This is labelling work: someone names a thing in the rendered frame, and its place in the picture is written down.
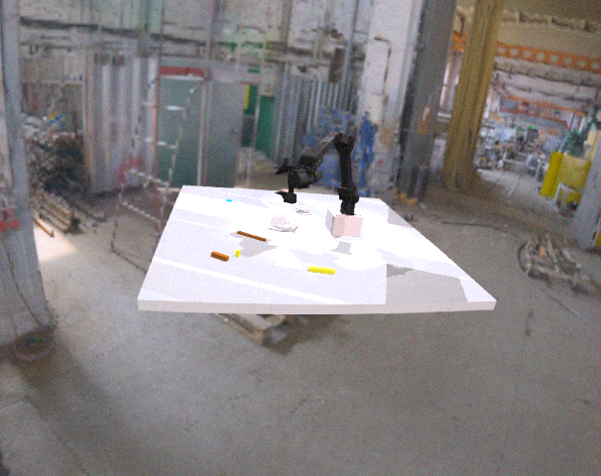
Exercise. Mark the yellow bar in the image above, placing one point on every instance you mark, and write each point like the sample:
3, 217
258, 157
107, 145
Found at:
322, 270

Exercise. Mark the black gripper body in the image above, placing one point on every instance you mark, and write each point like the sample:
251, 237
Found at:
289, 196

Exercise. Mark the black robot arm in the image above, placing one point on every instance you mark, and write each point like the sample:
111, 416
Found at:
313, 158

